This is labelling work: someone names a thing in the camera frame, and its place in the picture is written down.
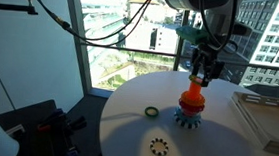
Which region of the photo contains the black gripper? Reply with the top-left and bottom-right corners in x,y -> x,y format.
189,41 -> 226,89

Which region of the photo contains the lime green ring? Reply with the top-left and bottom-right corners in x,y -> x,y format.
188,74 -> 204,87

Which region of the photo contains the narrow window mullion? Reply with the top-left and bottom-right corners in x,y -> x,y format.
172,9 -> 191,73

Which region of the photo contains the dark window handrail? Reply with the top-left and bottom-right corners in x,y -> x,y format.
79,42 -> 279,72

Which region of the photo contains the pale wooden tray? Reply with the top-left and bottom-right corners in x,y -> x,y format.
225,90 -> 279,156

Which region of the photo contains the wide pale window mullion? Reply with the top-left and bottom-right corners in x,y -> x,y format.
55,0 -> 99,95

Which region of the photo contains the black robot cart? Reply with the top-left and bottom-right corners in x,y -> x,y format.
0,86 -> 110,156

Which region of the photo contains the orange ring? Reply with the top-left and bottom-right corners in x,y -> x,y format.
177,89 -> 208,108

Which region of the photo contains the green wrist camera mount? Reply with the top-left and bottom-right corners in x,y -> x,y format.
174,25 -> 212,47

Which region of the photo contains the light blue ring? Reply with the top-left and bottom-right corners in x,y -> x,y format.
174,106 -> 204,124

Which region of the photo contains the dark green ring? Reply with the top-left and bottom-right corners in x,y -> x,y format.
143,106 -> 160,119

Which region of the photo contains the small black white ring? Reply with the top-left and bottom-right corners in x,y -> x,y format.
148,137 -> 171,156

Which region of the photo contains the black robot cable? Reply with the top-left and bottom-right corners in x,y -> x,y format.
16,0 -> 242,59

